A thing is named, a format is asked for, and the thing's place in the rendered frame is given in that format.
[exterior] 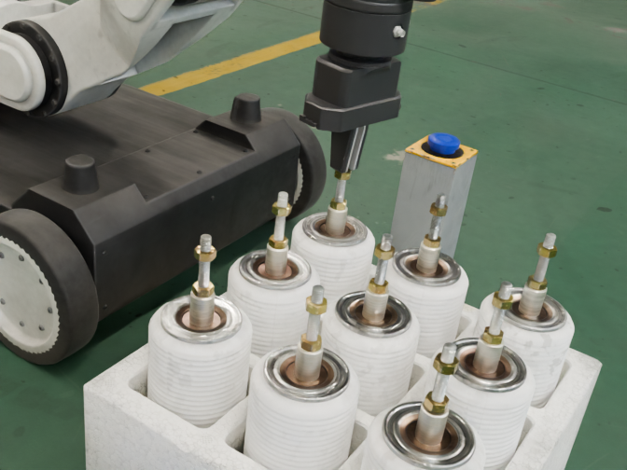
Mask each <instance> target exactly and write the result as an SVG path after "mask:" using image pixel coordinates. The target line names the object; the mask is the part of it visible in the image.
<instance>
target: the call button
mask: <svg viewBox="0 0 627 470"><path fill-rule="evenodd" d="M427 142H428V144H429V145H430V149H431V150H432V151H434V152H437V153H440V154H444V155H450V154H453V153H454V152H455V150H457V149H459V147H460V143H461V142H460V140H459V139H458V138H457V137H455V136H453V135H451V134H448V133H442V132H436V133H432V134H430V135H429V136H428V140H427Z"/></svg>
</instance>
